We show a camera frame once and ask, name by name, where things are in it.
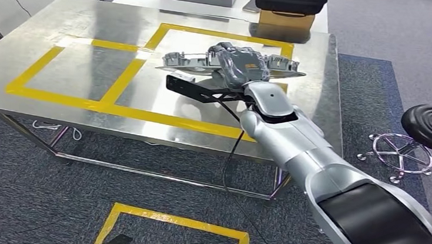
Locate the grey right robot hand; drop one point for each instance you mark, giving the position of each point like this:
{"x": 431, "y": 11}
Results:
{"x": 244, "y": 67}

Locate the silver wheel hubcap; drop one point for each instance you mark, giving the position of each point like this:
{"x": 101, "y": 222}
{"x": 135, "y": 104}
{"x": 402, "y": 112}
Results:
{"x": 190, "y": 62}

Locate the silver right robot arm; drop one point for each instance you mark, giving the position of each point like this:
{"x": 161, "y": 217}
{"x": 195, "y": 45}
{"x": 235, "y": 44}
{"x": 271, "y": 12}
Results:
{"x": 288, "y": 143}

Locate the steel workbench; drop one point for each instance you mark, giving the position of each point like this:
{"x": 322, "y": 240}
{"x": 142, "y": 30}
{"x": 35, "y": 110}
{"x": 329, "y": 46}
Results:
{"x": 72, "y": 18}

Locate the black carry case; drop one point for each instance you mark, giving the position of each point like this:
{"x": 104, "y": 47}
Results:
{"x": 289, "y": 0}

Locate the chrome stool base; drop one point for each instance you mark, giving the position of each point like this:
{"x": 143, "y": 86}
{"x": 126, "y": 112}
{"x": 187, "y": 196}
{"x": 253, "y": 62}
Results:
{"x": 400, "y": 155}

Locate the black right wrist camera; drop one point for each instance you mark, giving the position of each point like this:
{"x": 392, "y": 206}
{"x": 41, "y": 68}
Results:
{"x": 187, "y": 89}

